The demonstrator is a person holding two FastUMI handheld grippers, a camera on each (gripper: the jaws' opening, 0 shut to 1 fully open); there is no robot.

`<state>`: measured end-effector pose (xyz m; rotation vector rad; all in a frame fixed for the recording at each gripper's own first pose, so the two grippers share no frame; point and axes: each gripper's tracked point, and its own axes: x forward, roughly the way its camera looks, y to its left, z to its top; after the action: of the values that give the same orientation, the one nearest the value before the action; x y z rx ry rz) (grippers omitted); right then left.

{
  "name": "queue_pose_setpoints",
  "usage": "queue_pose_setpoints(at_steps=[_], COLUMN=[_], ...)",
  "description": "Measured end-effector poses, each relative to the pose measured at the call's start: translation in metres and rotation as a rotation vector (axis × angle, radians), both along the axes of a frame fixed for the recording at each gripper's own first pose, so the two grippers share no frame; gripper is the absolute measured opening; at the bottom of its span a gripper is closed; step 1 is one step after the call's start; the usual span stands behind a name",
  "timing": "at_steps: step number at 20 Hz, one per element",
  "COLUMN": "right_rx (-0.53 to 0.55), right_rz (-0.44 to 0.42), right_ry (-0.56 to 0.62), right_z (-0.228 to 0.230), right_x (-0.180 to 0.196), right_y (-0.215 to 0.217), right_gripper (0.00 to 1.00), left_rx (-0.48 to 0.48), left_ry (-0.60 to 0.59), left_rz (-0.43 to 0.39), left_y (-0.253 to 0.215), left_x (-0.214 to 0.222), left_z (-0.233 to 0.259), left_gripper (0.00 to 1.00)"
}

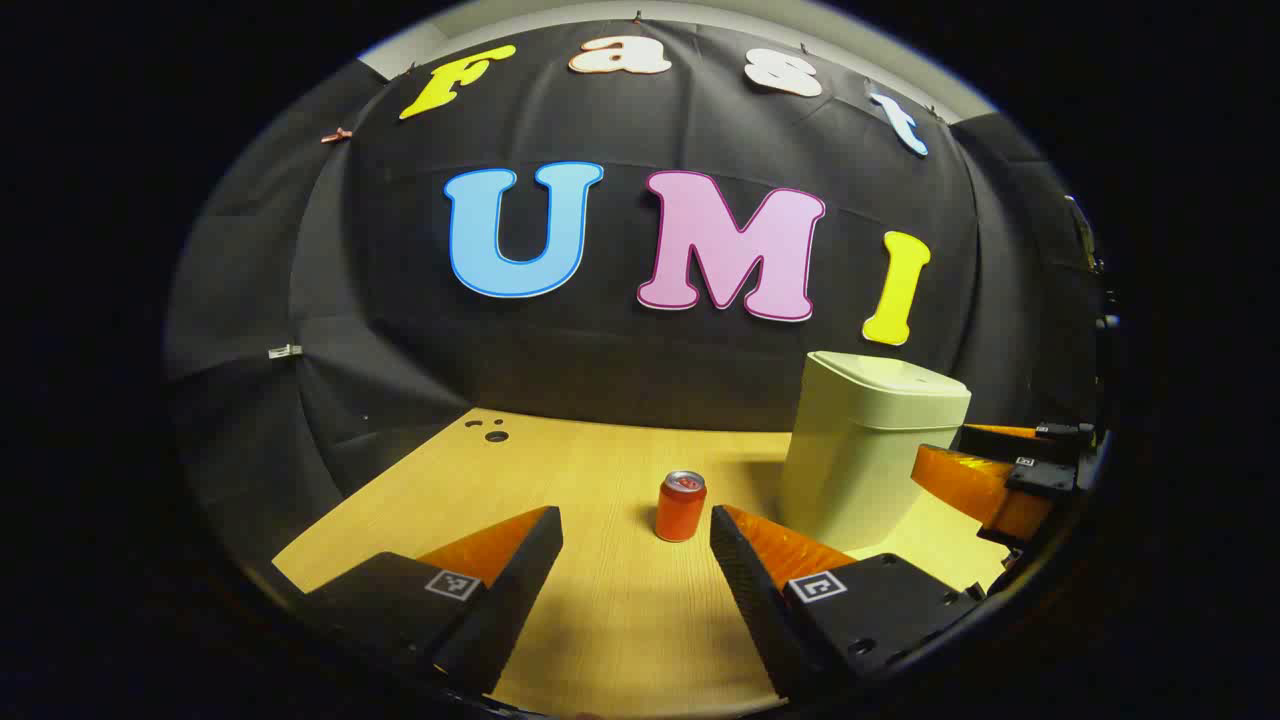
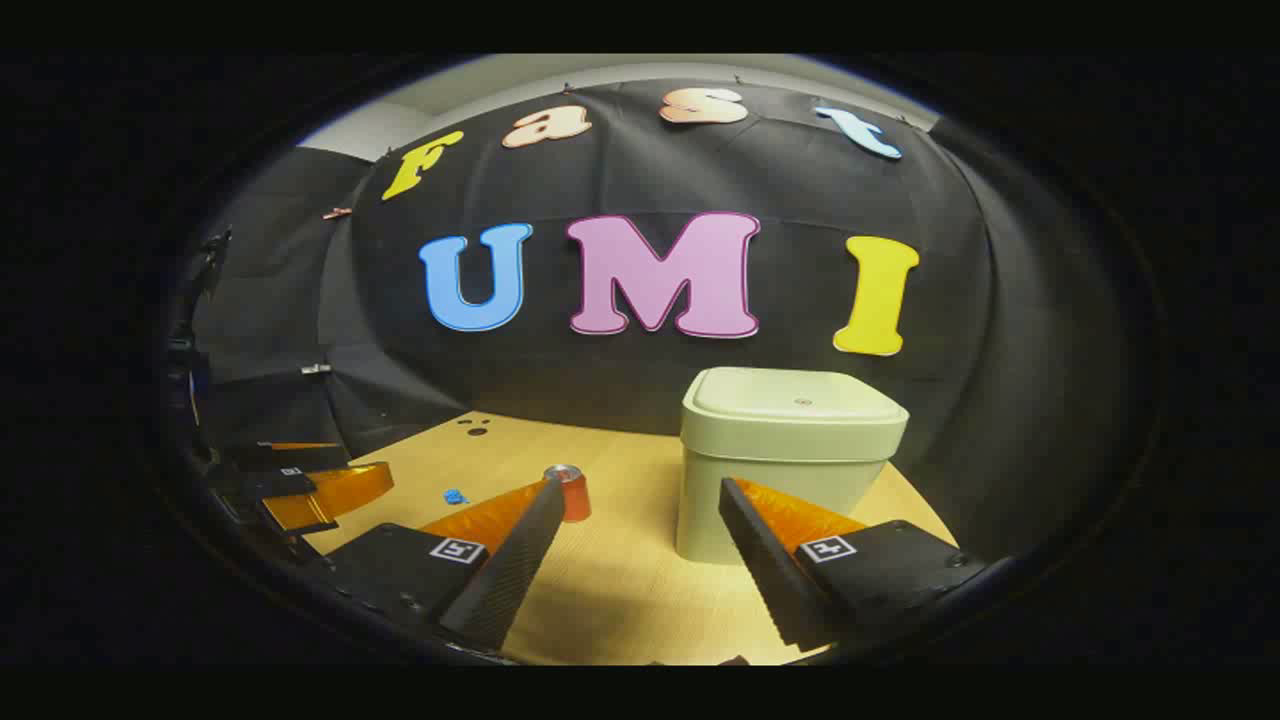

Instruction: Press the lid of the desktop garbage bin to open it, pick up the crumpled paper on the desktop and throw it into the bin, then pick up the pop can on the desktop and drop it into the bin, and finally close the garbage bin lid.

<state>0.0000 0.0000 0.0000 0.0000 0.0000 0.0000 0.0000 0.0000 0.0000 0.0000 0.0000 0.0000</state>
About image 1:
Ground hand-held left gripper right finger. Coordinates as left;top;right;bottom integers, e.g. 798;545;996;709
710;505;986;701

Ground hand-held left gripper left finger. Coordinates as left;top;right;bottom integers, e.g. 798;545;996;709
300;505;564;696

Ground pale green garbage bin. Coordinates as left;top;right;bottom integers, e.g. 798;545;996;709
778;350;973;553

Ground orange pop can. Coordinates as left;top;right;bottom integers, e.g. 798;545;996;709
655;470;708;544

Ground wooden desktop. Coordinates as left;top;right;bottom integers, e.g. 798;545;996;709
272;407;1011;719

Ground black backdrop cloth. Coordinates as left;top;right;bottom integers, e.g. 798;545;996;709
165;20;1101;561

